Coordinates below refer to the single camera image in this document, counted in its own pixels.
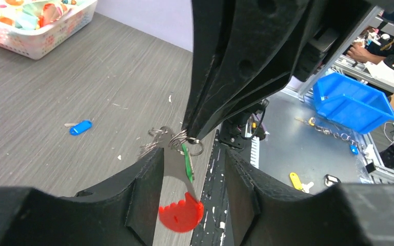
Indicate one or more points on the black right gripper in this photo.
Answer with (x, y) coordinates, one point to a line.
(269, 41)

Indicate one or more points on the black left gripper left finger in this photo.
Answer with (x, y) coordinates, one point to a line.
(120, 210)

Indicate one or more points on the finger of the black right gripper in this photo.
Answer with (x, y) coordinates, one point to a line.
(212, 22)

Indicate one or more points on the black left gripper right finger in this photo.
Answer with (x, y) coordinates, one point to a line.
(265, 211)

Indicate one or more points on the red key tag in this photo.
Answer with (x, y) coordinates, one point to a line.
(183, 216)

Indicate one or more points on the green key tag key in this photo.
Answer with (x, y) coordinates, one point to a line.
(188, 163)

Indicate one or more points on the black tag key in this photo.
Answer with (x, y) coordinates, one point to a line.
(330, 180)

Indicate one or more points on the yellow tag key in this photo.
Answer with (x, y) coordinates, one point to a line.
(297, 184)

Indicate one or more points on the small blue tag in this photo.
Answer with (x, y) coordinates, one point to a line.
(354, 149)

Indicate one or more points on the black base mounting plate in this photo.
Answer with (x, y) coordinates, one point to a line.
(214, 200)

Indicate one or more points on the blue key tag key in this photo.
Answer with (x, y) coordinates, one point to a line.
(79, 128)

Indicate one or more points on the person in background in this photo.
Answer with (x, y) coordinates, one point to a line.
(377, 47)

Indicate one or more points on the blue plastic bin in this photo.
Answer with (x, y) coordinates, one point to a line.
(350, 103)

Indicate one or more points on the white plastic basket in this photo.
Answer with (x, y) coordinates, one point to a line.
(35, 44)

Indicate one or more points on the colourful patterned cloth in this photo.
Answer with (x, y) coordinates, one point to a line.
(33, 15)

